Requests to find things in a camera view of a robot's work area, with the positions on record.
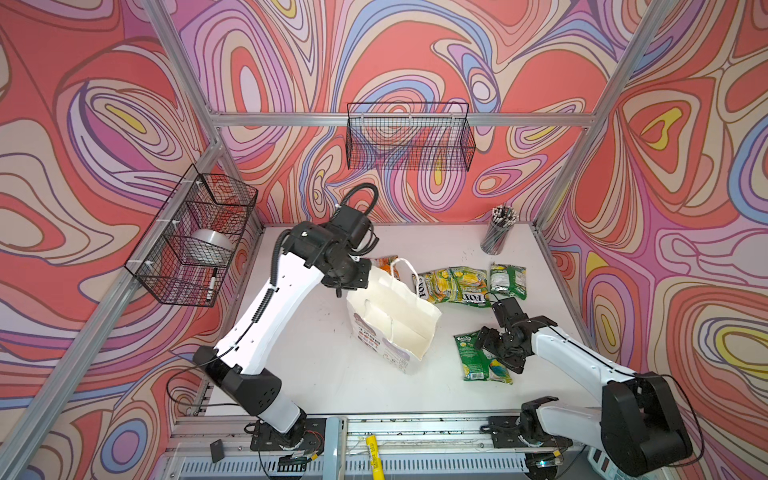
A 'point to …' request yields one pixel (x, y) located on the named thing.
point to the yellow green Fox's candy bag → (467, 285)
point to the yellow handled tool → (375, 461)
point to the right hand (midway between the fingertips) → (490, 359)
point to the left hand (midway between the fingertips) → (362, 279)
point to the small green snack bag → (508, 280)
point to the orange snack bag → (385, 262)
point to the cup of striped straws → (502, 219)
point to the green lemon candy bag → (479, 364)
